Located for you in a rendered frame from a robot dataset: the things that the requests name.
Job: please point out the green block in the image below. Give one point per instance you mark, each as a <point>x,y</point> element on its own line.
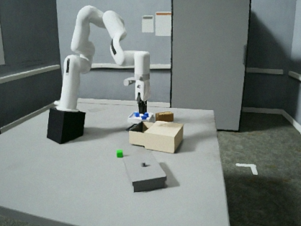
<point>119,153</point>

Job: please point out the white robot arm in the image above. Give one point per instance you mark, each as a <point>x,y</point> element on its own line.
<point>73,64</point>

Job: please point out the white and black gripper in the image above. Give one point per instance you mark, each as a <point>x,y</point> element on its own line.
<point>142,93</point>

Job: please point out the brown cardboard box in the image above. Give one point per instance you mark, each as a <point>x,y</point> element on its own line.
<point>165,116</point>

